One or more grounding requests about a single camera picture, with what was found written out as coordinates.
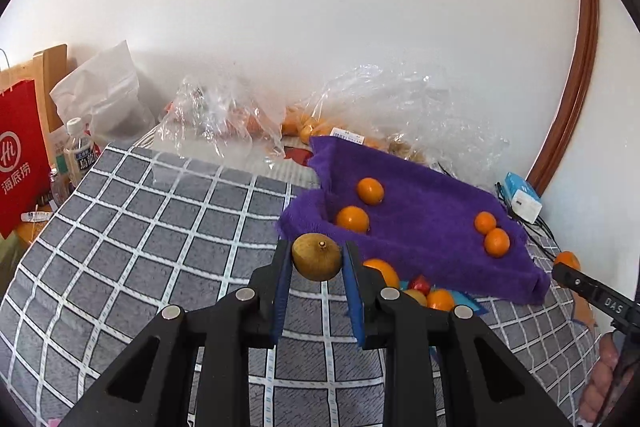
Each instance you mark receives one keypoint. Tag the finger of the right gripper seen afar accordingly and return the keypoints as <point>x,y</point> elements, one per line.
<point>573,279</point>

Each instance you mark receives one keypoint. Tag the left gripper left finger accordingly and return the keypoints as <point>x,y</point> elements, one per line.
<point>195,357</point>

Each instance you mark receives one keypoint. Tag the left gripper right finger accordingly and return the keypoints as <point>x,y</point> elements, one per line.
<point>440,361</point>

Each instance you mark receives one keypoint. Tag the small orange kumquat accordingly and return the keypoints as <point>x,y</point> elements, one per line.
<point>353,218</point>
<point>388,273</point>
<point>485,222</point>
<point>370,191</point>

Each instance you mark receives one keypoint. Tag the orange mandarin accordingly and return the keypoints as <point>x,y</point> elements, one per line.
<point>567,258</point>
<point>497,243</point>

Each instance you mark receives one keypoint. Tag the small red fruit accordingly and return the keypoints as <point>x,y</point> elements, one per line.
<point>420,283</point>

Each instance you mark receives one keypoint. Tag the green-brown small fruit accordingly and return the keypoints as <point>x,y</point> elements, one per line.
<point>418,296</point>
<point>316,257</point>

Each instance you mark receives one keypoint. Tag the large round orange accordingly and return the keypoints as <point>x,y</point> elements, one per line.
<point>440,299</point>

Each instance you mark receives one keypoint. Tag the person's right hand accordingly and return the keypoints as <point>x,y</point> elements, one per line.
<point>600,379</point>

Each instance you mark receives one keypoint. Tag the purple towel tray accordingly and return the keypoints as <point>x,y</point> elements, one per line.
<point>425,224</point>

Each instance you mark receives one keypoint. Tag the blue white tissue pack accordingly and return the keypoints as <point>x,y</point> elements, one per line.
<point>521,197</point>

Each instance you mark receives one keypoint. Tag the grey checked tablecloth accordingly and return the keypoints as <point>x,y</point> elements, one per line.
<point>146,230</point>

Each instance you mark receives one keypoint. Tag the fruit print box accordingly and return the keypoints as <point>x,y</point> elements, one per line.
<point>293,167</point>

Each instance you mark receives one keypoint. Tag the large clear plastic bag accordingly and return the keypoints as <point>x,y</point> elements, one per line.
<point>409,114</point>

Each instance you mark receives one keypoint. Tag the plastic water bottle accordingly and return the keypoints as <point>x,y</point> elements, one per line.
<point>80,151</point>

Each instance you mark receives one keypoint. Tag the red paper bag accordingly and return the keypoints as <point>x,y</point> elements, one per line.
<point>25,167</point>

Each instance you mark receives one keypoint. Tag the clear bag with oranges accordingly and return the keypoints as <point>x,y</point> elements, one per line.
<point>223,117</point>

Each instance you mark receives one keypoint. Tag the white plastic bag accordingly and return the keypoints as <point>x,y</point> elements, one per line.
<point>104,93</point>

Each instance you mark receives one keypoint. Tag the brown wooden door frame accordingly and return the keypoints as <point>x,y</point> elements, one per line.
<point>573,97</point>

